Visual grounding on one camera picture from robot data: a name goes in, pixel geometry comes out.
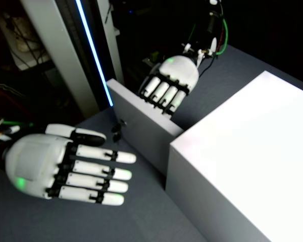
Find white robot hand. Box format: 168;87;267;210
5;123;137;207
138;55;199;119

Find blue light strip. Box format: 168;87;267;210
75;0;115;108

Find wide white robot column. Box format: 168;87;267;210
21;0;103;113

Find large white box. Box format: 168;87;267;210
165;70;303;242

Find grey panel with latch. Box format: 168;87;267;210
106;78;184;181

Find grey table cloth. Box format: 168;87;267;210
0;44;303;242

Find narrow white robot column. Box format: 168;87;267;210
95;0;125;85

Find white device with cables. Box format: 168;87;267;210
0;11;50;72

